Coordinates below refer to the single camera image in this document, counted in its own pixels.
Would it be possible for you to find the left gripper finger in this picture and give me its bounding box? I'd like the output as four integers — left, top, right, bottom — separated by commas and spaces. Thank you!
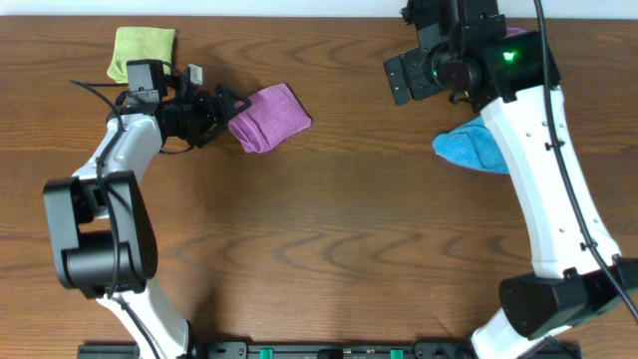
198, 119, 228, 148
215, 84, 252, 113

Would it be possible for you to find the purple cloth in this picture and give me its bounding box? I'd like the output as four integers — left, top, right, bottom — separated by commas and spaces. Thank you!
506, 27, 525, 36
228, 83, 312, 154

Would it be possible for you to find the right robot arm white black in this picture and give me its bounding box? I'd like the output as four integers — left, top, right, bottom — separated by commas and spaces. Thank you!
384, 30, 637, 358

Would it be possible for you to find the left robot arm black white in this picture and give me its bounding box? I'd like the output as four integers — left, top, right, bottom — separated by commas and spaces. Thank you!
43, 76, 251, 358

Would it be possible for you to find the crumpled purple cloth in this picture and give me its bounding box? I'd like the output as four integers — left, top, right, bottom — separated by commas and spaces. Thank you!
506, 27, 525, 36

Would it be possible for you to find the crumpled blue cloth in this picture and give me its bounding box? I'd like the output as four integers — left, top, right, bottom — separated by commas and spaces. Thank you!
433, 117, 509, 176

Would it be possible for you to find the folded green cloth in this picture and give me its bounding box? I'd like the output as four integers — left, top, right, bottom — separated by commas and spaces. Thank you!
107, 27, 176, 84

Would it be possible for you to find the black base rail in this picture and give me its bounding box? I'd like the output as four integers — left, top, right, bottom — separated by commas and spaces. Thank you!
77, 340, 583, 359

